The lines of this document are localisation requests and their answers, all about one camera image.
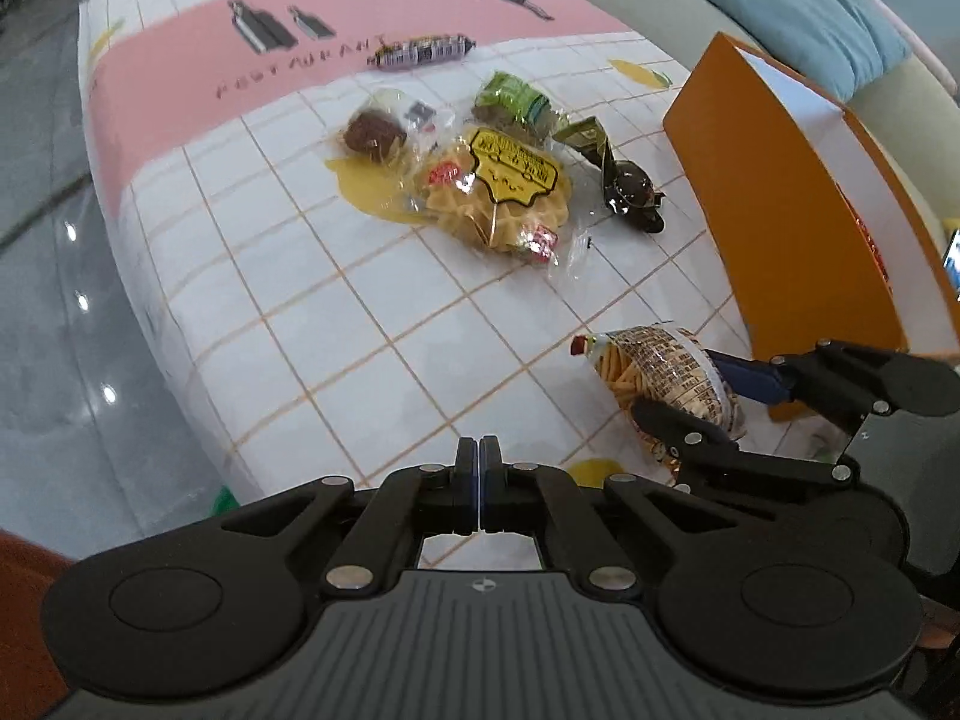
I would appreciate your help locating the potato stick packet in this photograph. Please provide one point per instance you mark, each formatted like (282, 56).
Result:
(660, 375)

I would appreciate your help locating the black yellow snack packet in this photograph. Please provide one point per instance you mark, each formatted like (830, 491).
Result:
(589, 136)

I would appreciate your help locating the yellow waffle packet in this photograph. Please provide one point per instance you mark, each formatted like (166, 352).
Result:
(487, 195)

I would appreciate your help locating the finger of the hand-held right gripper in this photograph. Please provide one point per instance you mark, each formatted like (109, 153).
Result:
(750, 382)
(690, 435)

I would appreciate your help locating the dark red sausage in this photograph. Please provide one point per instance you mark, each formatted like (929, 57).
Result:
(424, 51)

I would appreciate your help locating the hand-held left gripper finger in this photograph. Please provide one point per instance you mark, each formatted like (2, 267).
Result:
(487, 480)
(471, 480)

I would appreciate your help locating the pink bolster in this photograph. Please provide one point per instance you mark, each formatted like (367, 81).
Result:
(907, 37)

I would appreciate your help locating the green snack packet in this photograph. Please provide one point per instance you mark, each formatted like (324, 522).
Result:
(514, 97)

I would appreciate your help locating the dark brown shiny packet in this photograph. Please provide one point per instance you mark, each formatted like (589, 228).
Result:
(634, 191)

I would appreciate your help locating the orange cardboard box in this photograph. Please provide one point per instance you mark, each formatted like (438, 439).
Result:
(780, 202)

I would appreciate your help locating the chocolate cake packet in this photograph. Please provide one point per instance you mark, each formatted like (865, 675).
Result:
(375, 133)

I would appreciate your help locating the small green object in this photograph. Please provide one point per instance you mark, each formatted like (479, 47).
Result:
(223, 501)

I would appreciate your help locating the light blue pillow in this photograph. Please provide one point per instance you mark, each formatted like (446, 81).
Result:
(795, 7)

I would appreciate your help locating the pink white checked tablecloth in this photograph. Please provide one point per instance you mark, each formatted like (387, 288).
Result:
(300, 315)

